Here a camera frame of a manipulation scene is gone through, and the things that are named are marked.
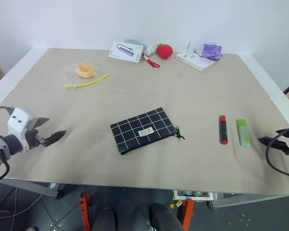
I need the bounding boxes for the grey metal table brace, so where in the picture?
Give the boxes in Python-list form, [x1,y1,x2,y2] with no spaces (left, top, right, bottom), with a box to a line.
[0,178,60,199]
[211,192,289,209]

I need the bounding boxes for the round bread bun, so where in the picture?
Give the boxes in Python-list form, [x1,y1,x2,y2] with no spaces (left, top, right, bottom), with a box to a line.
[75,63,96,79]

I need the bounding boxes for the red strap keychain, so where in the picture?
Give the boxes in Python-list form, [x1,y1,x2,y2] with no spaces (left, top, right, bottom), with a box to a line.
[141,53,160,69]

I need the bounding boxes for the black marker with red caps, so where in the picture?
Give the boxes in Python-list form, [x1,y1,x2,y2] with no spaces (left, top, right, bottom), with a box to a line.
[218,115,230,146]

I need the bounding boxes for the purple plastic pouch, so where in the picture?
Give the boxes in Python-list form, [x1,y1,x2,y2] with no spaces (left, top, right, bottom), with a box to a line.
[194,41,223,61]

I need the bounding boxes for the white tray with cans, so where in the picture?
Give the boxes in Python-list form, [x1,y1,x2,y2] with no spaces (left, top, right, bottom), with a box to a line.
[172,189,214,202]

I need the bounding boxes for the white USB hub box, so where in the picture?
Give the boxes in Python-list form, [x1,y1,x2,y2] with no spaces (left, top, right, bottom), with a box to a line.
[107,40,145,64]

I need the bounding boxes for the dark rounded shape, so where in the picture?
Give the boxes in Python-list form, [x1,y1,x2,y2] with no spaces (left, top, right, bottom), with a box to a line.
[150,203,184,231]
[92,207,118,231]

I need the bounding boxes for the red strawberry plush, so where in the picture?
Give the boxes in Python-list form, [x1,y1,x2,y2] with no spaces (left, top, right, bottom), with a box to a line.
[155,43,174,60]

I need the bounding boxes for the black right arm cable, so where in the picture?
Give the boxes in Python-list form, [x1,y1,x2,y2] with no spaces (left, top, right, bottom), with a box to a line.
[265,122,289,179]

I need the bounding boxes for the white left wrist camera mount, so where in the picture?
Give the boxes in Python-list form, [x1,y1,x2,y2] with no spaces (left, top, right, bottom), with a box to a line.
[7,107,38,154]

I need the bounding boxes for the orange metal stand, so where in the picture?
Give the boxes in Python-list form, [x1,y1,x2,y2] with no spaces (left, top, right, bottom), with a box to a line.
[175,198,196,231]
[78,191,92,231]

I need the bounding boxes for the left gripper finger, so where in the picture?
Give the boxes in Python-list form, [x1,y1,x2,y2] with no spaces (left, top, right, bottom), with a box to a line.
[35,117,50,128]
[41,129,67,147]

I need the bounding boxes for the beige table cover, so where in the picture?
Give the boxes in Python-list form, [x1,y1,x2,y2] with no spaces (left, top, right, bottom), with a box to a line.
[3,47,289,195]

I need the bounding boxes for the plain white flat box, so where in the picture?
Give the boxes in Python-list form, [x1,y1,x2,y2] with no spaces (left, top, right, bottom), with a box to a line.
[175,50,215,73]

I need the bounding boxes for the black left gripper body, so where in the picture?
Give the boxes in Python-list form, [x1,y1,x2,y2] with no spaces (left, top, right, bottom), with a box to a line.
[25,128,45,148]

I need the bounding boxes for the green highlighter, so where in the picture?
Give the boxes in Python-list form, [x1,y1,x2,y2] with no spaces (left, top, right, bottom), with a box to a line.
[236,118,251,148]

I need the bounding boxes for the thin floor cable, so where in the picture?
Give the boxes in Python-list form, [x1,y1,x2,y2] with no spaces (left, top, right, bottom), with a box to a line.
[0,186,44,231]

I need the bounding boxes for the black grid pencil pouch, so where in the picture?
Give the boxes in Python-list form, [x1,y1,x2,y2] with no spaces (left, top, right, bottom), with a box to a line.
[110,107,186,156]

